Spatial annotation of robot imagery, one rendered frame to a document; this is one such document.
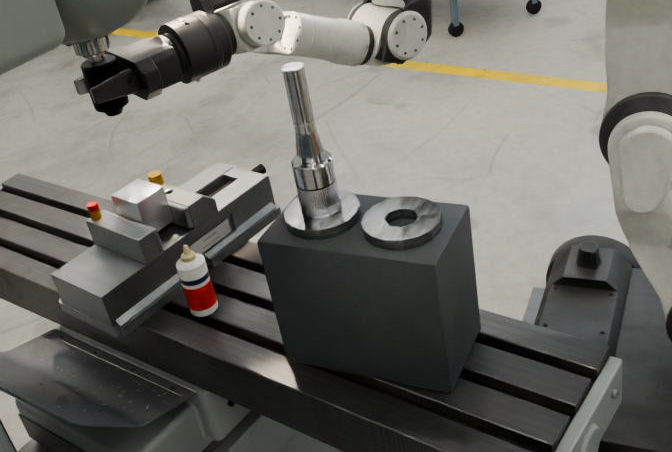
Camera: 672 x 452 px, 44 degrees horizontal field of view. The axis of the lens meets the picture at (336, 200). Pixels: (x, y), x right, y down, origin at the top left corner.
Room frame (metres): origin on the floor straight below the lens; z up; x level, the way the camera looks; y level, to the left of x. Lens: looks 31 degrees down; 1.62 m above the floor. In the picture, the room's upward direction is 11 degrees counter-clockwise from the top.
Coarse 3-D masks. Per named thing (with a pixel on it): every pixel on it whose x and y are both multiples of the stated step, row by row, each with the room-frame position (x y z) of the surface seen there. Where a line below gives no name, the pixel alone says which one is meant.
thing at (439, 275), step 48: (288, 240) 0.80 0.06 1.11; (336, 240) 0.78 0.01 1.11; (384, 240) 0.74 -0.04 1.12; (432, 240) 0.74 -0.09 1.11; (288, 288) 0.80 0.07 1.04; (336, 288) 0.76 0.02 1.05; (384, 288) 0.73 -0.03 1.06; (432, 288) 0.70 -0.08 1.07; (288, 336) 0.80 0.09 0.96; (336, 336) 0.77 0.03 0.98; (384, 336) 0.74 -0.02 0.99; (432, 336) 0.71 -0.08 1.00; (432, 384) 0.71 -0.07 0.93
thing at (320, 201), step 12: (300, 180) 0.82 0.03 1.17; (312, 180) 0.81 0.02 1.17; (324, 180) 0.81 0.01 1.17; (336, 180) 0.83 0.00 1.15; (300, 192) 0.82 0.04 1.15; (312, 192) 0.81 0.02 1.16; (324, 192) 0.81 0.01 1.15; (336, 192) 0.82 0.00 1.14; (300, 204) 0.83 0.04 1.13; (312, 204) 0.81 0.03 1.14; (324, 204) 0.81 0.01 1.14; (336, 204) 0.82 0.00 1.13; (312, 216) 0.81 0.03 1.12; (324, 216) 0.81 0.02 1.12
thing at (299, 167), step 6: (324, 150) 0.84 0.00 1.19; (324, 156) 0.83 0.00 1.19; (330, 156) 0.83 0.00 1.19; (294, 162) 0.83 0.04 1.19; (300, 162) 0.83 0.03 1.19; (318, 162) 0.82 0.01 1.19; (324, 162) 0.82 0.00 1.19; (330, 162) 0.82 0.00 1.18; (294, 168) 0.82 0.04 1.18; (300, 168) 0.81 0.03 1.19; (306, 168) 0.81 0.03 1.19; (312, 168) 0.81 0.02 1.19; (318, 168) 0.81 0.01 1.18; (324, 168) 0.81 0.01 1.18; (300, 174) 0.81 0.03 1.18; (306, 174) 0.81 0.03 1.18; (312, 174) 0.81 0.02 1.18; (318, 174) 0.81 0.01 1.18
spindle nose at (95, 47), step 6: (108, 36) 1.07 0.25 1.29; (90, 42) 1.05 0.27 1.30; (96, 42) 1.05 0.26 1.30; (102, 42) 1.05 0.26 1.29; (108, 42) 1.06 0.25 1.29; (78, 48) 1.05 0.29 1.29; (84, 48) 1.05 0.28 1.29; (90, 48) 1.05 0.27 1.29; (96, 48) 1.05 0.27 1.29; (102, 48) 1.05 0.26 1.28; (108, 48) 1.06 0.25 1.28; (78, 54) 1.05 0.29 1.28; (84, 54) 1.05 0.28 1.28; (90, 54) 1.05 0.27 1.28; (96, 54) 1.05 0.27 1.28
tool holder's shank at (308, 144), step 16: (288, 64) 0.84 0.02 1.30; (288, 80) 0.82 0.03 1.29; (304, 80) 0.82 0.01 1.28; (288, 96) 0.83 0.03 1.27; (304, 96) 0.82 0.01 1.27; (304, 112) 0.82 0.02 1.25; (304, 128) 0.82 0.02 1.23; (304, 144) 0.82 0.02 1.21; (320, 144) 0.83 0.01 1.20; (304, 160) 0.82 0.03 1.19
